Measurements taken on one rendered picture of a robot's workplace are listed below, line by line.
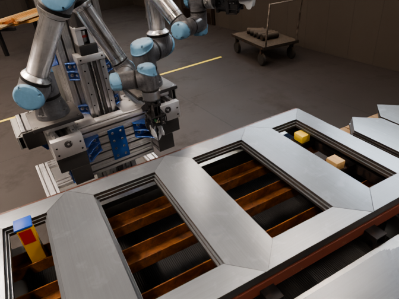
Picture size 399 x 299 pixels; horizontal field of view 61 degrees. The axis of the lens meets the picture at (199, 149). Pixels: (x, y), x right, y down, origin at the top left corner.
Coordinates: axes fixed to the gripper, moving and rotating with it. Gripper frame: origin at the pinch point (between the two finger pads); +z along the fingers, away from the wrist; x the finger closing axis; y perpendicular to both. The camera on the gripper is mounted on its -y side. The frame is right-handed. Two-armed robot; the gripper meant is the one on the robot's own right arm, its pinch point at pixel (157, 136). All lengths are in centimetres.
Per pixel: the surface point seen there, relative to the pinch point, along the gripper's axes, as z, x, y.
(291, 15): 45, 351, -303
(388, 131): 5, 92, 52
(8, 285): 7, -69, 45
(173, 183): 5.5, -6.2, 29.3
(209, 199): 5.5, 1.2, 46.5
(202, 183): 5.5, 3.6, 36.6
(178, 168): 5.5, -0.1, 21.7
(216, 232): 5, -5, 62
